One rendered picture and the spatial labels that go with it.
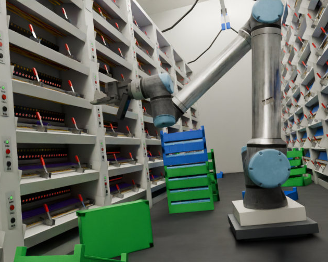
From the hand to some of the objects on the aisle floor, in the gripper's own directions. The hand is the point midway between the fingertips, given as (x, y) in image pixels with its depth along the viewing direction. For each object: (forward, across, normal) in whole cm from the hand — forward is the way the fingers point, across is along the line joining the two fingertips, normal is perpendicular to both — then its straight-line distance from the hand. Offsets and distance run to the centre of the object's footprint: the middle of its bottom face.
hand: (92, 104), depth 139 cm
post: (+28, +35, +64) cm, 78 cm away
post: (+28, -105, +64) cm, 126 cm away
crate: (-10, +42, +60) cm, 74 cm away
